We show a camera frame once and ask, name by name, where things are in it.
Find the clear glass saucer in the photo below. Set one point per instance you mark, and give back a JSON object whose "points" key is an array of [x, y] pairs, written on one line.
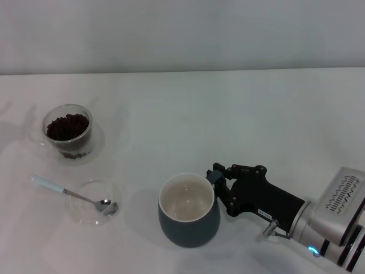
{"points": [[85, 220]]}

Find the coffee bean heap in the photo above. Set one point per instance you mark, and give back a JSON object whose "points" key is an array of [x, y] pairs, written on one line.
{"points": [[67, 128]]}

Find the dark blue ceramic mug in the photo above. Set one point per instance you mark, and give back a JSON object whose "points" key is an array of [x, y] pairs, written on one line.
{"points": [[182, 231]]}

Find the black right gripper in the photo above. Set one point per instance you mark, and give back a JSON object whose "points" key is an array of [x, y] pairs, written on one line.
{"points": [[256, 197]]}

